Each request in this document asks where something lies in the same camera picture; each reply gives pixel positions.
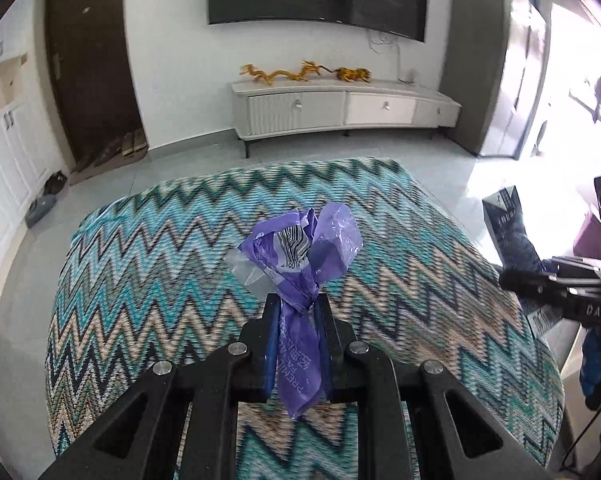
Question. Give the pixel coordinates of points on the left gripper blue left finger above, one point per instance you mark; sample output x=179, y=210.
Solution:
x=271, y=317

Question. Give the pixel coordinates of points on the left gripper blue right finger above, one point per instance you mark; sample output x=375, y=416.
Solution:
x=325, y=328

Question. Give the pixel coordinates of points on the right blue gloved hand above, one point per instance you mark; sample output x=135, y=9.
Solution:
x=590, y=370

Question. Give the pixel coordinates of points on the white TV cabinet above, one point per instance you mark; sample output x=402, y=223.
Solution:
x=321, y=105

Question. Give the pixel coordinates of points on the white shoe cabinet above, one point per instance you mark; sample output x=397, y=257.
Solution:
x=28, y=150

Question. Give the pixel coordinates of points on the zigzag knitted table cover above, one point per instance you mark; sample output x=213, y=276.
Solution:
x=145, y=279

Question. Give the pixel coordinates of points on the golden tiger figurine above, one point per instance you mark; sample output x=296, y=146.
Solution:
x=353, y=74

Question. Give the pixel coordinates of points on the golden dragon figurine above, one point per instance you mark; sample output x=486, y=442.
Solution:
x=307, y=69

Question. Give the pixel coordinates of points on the dark blue milk carton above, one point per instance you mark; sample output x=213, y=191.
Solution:
x=504, y=220

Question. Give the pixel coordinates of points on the black shoes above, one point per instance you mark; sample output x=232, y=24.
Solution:
x=55, y=183

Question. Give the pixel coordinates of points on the purple plastic wrapper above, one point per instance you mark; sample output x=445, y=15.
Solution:
x=293, y=255

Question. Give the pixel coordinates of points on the grey refrigerator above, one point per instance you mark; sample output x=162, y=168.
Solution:
x=493, y=66

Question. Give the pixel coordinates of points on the dark brown entrance door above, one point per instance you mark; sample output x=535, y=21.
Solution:
x=90, y=73

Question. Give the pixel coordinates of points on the grey slipper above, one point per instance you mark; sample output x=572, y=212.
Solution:
x=39, y=208

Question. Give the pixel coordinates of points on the shoes on doormat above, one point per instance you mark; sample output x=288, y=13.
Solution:
x=127, y=147

